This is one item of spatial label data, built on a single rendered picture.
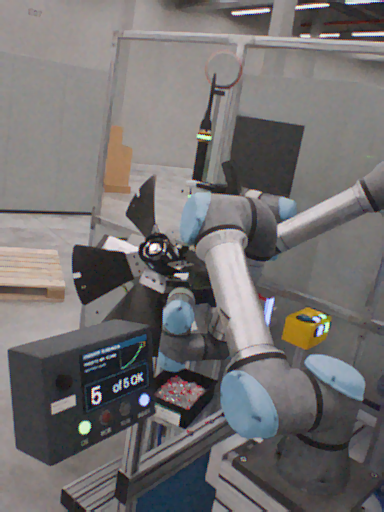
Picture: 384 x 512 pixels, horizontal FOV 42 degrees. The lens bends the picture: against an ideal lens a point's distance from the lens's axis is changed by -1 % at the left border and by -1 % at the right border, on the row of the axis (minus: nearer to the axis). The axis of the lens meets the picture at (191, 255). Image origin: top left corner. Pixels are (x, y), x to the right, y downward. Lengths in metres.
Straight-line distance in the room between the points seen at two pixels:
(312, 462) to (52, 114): 6.51
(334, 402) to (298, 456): 0.14
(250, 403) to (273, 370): 0.08
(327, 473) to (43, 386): 0.54
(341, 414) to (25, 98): 6.44
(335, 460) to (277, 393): 0.21
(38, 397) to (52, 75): 6.43
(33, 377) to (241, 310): 0.39
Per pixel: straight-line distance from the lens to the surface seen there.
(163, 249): 1.69
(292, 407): 0.91
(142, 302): 1.67
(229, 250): 1.04
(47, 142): 7.19
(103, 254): 1.84
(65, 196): 7.40
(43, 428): 0.92
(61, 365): 0.89
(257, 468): 1.07
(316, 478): 1.05
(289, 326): 1.76
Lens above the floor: 1.67
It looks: 15 degrees down
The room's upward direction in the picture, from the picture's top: 10 degrees clockwise
